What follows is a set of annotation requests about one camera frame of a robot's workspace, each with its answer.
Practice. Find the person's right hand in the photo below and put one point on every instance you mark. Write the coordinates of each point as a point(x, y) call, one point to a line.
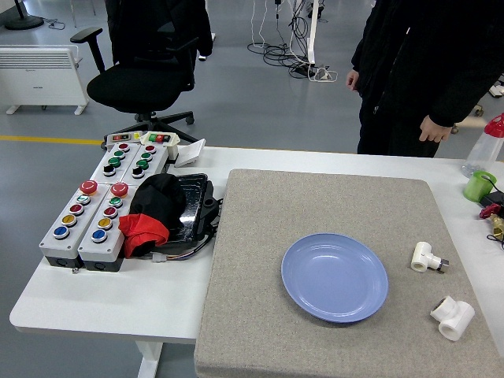
point(351, 80)

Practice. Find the person's left hand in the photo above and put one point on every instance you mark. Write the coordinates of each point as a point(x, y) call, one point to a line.
point(433, 130)

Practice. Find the small white pipe tee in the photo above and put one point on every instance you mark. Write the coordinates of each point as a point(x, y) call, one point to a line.
point(421, 256)

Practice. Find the large white pipe tee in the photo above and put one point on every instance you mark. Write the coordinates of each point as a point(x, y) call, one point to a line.
point(456, 319)

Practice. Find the blue plate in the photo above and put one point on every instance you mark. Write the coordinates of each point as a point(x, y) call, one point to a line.
point(334, 283)

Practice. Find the clear bottle red cap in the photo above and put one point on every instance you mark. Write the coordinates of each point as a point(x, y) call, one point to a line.
point(484, 149)

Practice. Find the white desk leg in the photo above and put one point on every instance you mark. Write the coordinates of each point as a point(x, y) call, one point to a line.
point(312, 35)

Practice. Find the person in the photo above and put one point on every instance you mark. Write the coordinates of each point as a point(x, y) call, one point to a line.
point(425, 59)

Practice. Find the green plastic cup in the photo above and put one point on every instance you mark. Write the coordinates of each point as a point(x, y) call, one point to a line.
point(476, 188)

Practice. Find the black power adapter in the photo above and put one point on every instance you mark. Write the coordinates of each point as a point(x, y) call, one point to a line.
point(494, 198)

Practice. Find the grey-brown mat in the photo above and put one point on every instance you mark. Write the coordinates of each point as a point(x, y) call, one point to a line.
point(260, 244)

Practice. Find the black plastic tray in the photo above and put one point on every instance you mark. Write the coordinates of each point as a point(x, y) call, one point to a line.
point(195, 204)

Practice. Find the grey four-button control box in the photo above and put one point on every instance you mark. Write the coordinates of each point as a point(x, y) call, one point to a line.
point(151, 162)
point(114, 165)

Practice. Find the black office chair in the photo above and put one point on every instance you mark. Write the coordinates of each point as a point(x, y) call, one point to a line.
point(134, 86)

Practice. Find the black cloth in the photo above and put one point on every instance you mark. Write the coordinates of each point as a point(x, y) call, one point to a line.
point(157, 197)

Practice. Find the red cloth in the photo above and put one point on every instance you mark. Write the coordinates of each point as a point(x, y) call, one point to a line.
point(141, 230)

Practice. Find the grey emergency-stop button box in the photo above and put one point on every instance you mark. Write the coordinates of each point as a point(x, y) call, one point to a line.
point(96, 250)
point(59, 246)

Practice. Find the white panel heater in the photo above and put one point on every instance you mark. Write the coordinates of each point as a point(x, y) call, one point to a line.
point(39, 75)

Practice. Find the black floor stand base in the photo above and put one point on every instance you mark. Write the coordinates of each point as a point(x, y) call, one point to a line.
point(23, 21)

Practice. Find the white table leg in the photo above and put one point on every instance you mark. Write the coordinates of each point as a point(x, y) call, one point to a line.
point(149, 360)

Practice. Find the white wall switch plate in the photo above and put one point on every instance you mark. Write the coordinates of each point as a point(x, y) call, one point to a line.
point(191, 153)

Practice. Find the cream green-red switch box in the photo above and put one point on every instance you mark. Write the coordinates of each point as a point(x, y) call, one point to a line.
point(159, 138)

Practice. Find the grey rocker switch box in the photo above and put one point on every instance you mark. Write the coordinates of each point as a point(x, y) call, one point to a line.
point(118, 138)

